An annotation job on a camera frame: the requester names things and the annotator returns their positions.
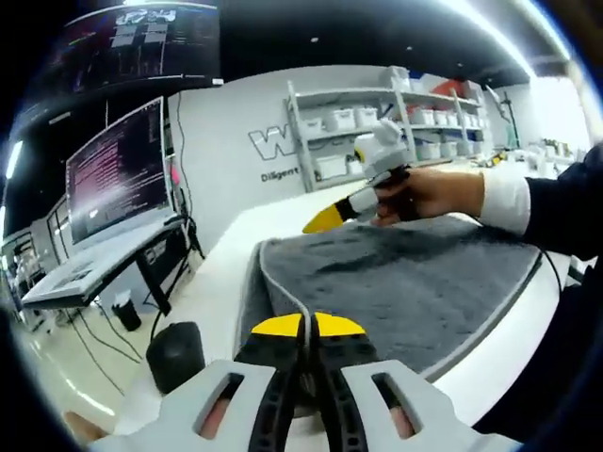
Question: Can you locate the person's left hand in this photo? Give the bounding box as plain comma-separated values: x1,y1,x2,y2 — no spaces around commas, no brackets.
63,411,117,444

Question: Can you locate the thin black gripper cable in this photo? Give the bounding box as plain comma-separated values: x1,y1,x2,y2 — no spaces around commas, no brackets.
540,249,566,305

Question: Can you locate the tall dark green stand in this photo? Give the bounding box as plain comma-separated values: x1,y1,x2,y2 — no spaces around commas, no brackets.
489,87,522,152

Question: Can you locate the grey metal shelving unit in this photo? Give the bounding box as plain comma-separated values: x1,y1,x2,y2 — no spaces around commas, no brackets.
285,65,494,193

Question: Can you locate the black round stool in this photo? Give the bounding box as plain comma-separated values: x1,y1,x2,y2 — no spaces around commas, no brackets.
145,321,207,396

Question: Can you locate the long ceiling light strip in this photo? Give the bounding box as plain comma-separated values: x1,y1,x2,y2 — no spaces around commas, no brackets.
464,0,576,72

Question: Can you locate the large hanging dark screen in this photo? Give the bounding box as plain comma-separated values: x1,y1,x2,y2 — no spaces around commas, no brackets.
27,0,222,103

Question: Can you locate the person's dark clothed torso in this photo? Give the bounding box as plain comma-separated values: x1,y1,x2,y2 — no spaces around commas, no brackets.
562,253,603,378

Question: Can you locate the grey towel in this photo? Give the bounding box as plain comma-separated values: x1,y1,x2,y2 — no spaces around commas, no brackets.
235,214,544,383

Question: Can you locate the small black bin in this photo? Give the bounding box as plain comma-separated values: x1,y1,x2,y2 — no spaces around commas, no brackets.
111,290,143,332

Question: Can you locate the row of white storage boxes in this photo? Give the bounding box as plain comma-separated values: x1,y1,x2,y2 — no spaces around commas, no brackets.
301,65,489,180

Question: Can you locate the person's right hand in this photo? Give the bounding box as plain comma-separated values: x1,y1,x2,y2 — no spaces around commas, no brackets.
369,166,487,228

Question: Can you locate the grey computer desk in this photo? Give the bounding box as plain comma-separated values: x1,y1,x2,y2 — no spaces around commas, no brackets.
21,214,192,317

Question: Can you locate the curved computer monitor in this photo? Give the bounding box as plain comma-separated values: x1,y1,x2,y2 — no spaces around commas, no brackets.
65,96,171,247

